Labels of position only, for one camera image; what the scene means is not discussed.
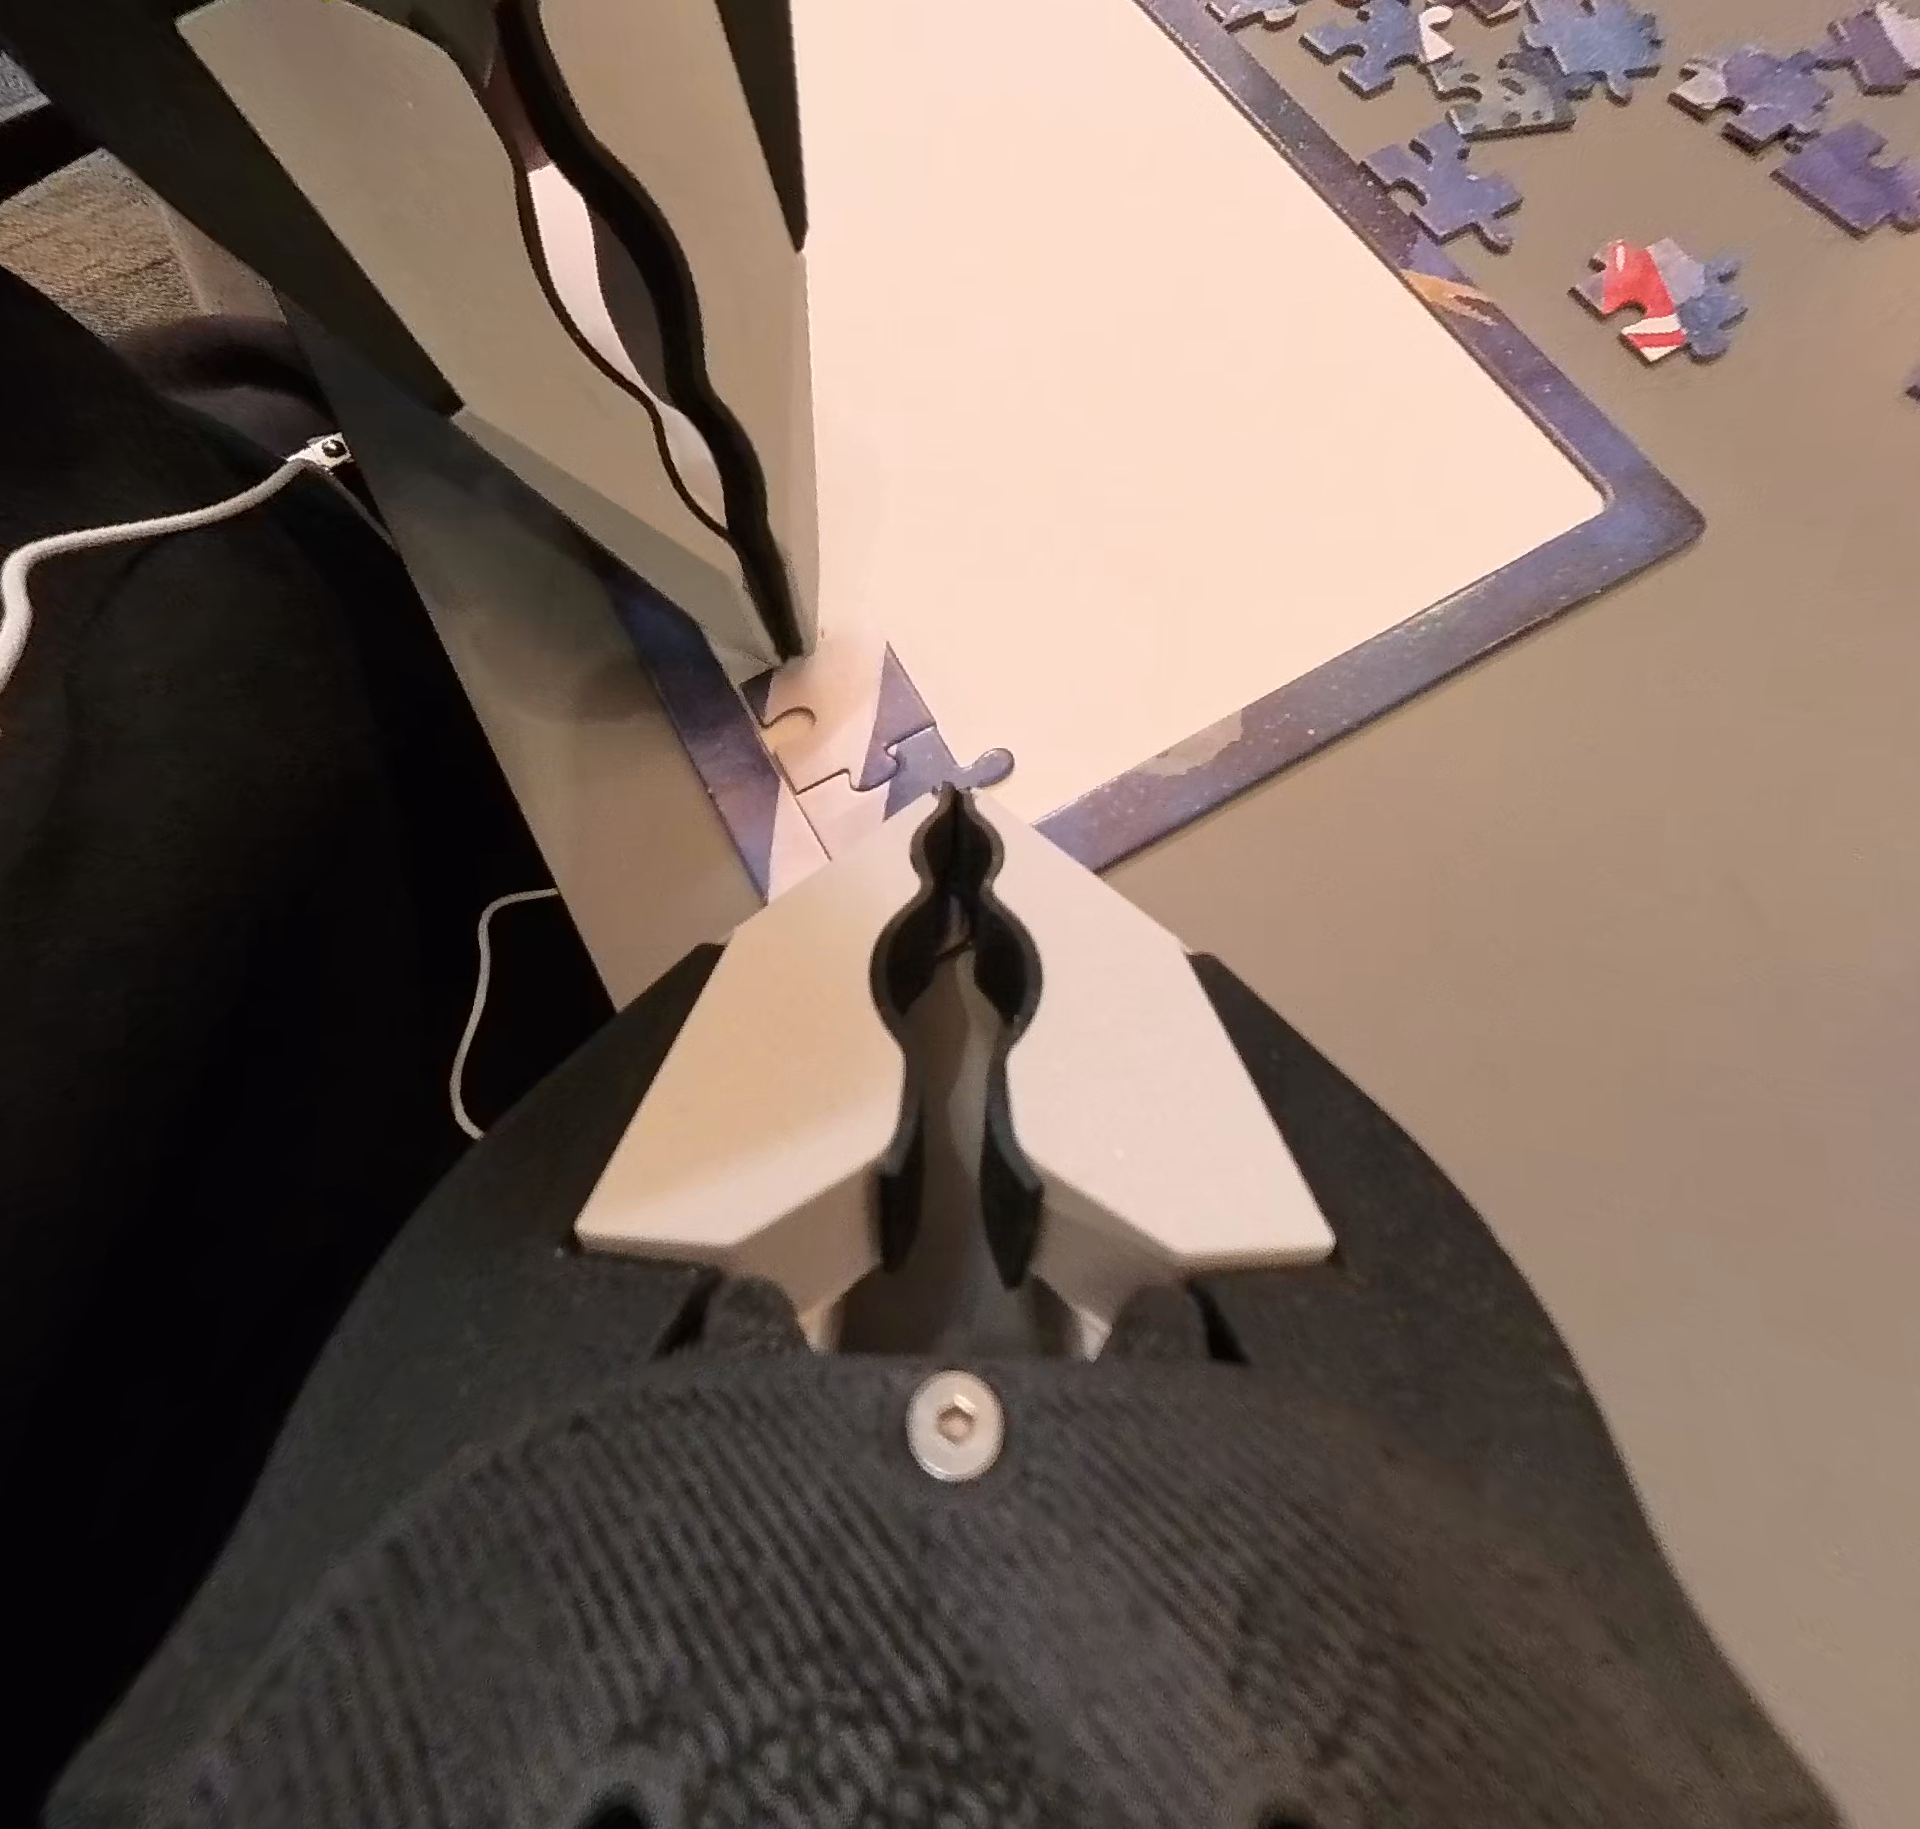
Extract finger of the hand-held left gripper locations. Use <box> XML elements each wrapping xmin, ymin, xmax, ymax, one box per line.
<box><xmin>511</xmin><ymin>0</ymin><xmax>825</xmax><ymax>663</ymax></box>
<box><xmin>175</xmin><ymin>0</ymin><xmax>768</xmax><ymax>657</ymax></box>

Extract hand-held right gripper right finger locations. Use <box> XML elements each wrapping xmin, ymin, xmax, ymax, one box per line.
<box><xmin>956</xmin><ymin>790</ymin><xmax>1340</xmax><ymax>1354</ymax></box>

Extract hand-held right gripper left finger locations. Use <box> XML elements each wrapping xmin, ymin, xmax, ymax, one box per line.
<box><xmin>572</xmin><ymin>788</ymin><xmax>966</xmax><ymax>1345</ymax></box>

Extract white puzzle frame blue border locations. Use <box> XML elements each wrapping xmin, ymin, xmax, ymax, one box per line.
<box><xmin>606</xmin><ymin>0</ymin><xmax>1710</xmax><ymax>909</ymax></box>

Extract purple puzzle pieces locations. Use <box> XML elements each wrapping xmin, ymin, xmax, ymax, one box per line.
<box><xmin>1119</xmin><ymin>0</ymin><xmax>1920</xmax><ymax>409</ymax></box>

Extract red striped puzzle piece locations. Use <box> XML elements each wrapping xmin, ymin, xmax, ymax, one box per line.
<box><xmin>1572</xmin><ymin>238</ymin><xmax>1750</xmax><ymax>365</ymax></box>

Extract person's black clothing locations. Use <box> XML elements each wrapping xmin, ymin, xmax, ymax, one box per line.
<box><xmin>0</xmin><ymin>262</ymin><xmax>638</xmax><ymax>1829</ymax></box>

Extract thin white cable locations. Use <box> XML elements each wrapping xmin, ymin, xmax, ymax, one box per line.
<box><xmin>451</xmin><ymin>884</ymin><xmax>559</xmax><ymax>1142</ymax></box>

